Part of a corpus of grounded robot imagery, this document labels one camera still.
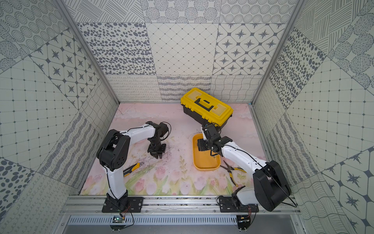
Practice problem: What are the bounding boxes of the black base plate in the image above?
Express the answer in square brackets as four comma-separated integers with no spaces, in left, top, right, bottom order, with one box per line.
[216,196,259,213]
[102,196,144,213]

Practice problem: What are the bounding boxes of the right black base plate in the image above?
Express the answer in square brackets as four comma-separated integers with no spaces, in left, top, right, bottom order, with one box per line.
[216,196,259,213]

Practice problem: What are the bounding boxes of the aluminium mounting rail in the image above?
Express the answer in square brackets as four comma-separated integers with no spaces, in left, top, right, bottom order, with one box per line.
[59,195,302,216]

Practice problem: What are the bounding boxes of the yellow plastic storage tray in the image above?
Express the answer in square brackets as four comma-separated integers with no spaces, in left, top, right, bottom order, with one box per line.
[192,133,221,171]

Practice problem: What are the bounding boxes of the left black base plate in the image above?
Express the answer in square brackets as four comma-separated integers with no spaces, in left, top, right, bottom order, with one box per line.
[102,196,144,213]

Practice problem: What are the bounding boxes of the white slotted cable duct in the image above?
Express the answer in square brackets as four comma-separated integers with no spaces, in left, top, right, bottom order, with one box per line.
[68,214,237,226]

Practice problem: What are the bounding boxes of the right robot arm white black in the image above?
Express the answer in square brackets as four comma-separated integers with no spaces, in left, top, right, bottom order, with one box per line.
[197,123,291,212]

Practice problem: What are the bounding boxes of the yellow black toolbox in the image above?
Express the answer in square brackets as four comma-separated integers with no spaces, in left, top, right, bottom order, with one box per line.
[180,88,233,128]

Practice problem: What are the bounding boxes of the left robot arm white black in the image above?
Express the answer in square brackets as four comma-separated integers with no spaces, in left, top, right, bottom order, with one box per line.
[96,121,171,210]

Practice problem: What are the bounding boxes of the yellow handled pliers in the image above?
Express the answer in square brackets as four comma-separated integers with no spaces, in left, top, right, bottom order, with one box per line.
[220,161,246,188]

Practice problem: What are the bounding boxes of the yellow black utility knife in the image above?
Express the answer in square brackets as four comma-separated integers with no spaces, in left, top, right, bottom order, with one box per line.
[123,162,143,177]

